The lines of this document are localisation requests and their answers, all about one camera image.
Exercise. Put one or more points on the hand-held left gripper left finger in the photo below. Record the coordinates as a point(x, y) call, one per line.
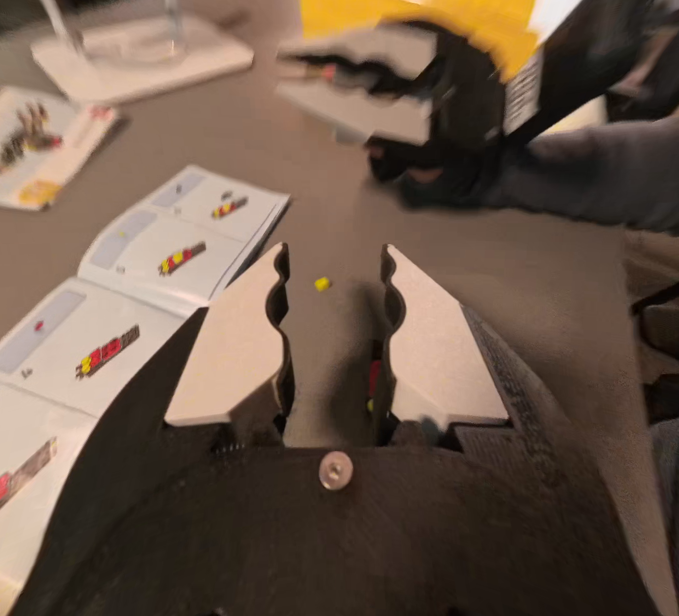
point(233, 361)

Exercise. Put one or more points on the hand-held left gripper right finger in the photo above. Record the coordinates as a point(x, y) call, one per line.
point(445, 361)

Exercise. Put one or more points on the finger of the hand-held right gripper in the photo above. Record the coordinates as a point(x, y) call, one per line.
point(382, 46)
point(360, 112)

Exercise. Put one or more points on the red studded lego brick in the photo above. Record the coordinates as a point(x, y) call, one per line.
point(329, 74)

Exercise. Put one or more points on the red lego piece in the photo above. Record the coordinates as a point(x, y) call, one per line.
point(375, 377)

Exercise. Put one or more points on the person's right forearm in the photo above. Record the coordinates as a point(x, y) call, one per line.
point(594, 175)

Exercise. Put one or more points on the lego instruction booklet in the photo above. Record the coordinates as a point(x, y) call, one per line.
point(106, 319)

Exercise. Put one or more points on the person's right hand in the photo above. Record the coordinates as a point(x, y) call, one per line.
point(435, 170)

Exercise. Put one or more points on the white paper leaflet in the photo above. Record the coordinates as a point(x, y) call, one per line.
point(47, 149)

